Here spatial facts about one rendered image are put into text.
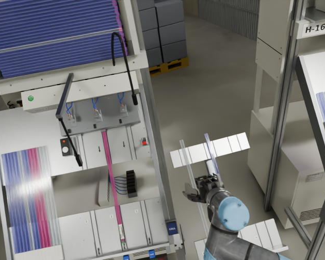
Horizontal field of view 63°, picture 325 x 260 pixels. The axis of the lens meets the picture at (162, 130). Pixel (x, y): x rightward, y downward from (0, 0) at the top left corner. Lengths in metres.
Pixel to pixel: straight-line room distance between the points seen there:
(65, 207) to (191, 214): 0.98
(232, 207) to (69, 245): 0.80
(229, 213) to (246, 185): 1.66
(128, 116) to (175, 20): 3.03
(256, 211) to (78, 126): 1.52
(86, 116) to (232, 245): 0.76
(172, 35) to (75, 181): 2.87
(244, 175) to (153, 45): 2.37
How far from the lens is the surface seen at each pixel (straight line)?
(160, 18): 3.97
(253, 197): 2.29
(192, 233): 2.09
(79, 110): 1.20
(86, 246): 1.28
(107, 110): 1.17
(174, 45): 4.16
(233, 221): 0.73
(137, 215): 1.22
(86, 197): 1.64
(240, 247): 0.77
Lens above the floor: 1.79
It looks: 37 degrees down
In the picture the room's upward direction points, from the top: 10 degrees counter-clockwise
